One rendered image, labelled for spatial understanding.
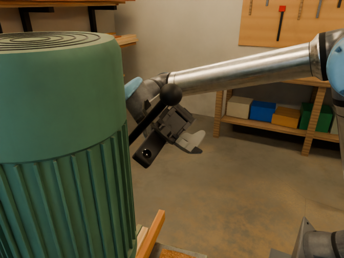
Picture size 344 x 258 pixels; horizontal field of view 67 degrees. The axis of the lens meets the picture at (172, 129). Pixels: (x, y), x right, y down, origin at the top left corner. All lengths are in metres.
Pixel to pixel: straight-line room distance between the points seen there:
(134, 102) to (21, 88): 0.58
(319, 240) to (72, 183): 0.90
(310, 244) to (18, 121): 0.96
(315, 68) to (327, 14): 2.75
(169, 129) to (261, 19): 2.98
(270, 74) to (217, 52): 2.93
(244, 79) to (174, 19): 3.12
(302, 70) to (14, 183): 0.64
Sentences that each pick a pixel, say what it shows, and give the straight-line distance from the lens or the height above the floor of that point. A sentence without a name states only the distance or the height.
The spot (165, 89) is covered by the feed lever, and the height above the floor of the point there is 1.42.
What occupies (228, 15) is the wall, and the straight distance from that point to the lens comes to 3.57.
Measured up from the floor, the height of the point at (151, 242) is 0.93.
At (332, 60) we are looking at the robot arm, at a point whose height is 1.44.
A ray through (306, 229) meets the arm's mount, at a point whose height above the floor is 0.79.
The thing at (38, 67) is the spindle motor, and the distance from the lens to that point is 0.22.
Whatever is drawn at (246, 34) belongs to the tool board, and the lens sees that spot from 3.52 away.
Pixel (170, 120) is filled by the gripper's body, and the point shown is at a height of 1.29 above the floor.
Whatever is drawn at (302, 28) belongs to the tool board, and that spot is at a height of 1.27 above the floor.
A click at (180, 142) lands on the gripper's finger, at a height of 1.26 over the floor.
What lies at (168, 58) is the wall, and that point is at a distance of 3.93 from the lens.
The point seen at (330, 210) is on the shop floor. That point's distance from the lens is 2.58.
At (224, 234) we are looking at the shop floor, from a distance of 2.10.
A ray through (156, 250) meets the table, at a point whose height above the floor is 0.90.
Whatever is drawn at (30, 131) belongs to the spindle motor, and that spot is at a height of 1.44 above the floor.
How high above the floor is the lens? 1.54
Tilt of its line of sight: 26 degrees down
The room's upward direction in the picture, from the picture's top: straight up
